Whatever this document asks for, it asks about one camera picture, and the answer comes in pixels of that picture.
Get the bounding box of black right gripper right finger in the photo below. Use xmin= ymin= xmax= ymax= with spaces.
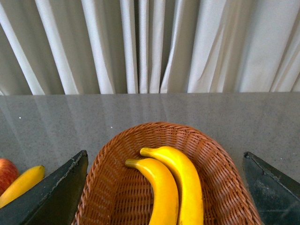
xmin=243 ymin=151 xmax=300 ymax=225

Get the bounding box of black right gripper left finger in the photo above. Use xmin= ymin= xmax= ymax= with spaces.
xmin=0 ymin=150 xmax=89 ymax=225

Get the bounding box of yellow banana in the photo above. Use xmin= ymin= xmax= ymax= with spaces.
xmin=125 ymin=158 xmax=179 ymax=225
xmin=140 ymin=146 xmax=204 ymax=225
xmin=0 ymin=165 xmax=45 ymax=208

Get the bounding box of red yellow apple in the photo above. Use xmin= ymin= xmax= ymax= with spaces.
xmin=0 ymin=158 xmax=19 ymax=195

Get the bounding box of right brown wicker basket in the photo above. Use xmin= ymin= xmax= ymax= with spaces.
xmin=73 ymin=122 xmax=261 ymax=225

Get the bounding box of white pleated curtain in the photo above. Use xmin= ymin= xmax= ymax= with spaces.
xmin=0 ymin=0 xmax=300 ymax=95

